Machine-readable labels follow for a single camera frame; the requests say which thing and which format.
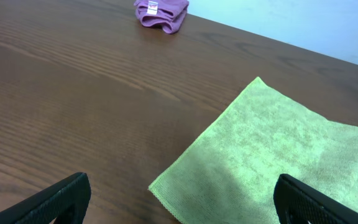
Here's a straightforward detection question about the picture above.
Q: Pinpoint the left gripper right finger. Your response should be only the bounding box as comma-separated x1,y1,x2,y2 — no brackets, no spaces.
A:
273,174,358,224

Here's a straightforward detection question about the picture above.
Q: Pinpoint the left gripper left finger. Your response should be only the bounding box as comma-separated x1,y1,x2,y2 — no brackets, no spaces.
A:
0,172,91,224

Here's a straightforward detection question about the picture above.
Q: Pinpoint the green microfiber cloth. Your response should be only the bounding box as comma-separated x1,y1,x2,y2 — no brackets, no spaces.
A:
149,78,358,223

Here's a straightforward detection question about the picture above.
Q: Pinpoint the folded purple cloth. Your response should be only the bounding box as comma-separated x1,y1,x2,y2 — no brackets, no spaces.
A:
134,0,190,34

